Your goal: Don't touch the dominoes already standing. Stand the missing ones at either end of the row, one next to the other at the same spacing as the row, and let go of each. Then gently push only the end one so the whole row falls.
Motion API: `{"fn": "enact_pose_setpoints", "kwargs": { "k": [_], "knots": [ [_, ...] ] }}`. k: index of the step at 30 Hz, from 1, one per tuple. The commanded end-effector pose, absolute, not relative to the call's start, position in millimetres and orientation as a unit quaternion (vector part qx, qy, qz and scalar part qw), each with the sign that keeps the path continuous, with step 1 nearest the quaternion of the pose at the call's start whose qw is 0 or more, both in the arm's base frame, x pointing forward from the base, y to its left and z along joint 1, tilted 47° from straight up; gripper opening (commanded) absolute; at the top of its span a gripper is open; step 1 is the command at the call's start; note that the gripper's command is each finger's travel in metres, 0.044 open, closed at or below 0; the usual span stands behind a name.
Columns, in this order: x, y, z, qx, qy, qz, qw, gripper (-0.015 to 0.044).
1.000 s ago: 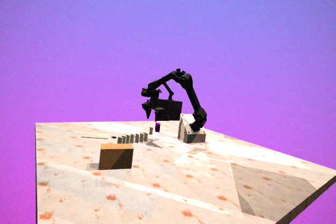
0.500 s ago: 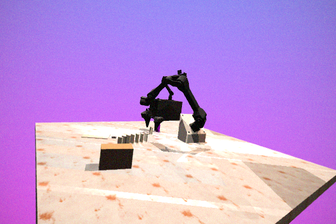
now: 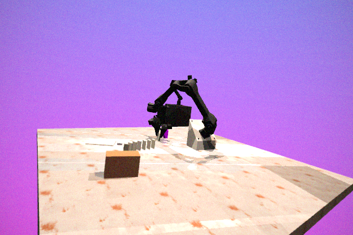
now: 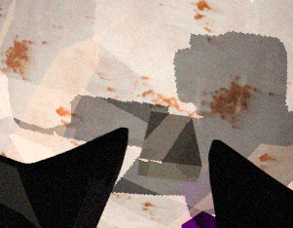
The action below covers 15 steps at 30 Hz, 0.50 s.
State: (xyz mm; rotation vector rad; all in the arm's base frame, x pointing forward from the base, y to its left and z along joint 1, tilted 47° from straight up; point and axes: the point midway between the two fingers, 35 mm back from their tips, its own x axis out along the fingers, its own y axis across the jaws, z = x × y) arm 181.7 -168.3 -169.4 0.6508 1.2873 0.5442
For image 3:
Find magenta rectangular block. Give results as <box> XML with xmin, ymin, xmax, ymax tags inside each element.
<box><xmin>163</xmin><ymin>130</ymin><xmax>169</xmax><ymax>138</ymax></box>

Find orange rectangular block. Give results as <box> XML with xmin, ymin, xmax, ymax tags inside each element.
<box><xmin>104</xmin><ymin>150</ymin><xmax>140</xmax><ymax>179</ymax></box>

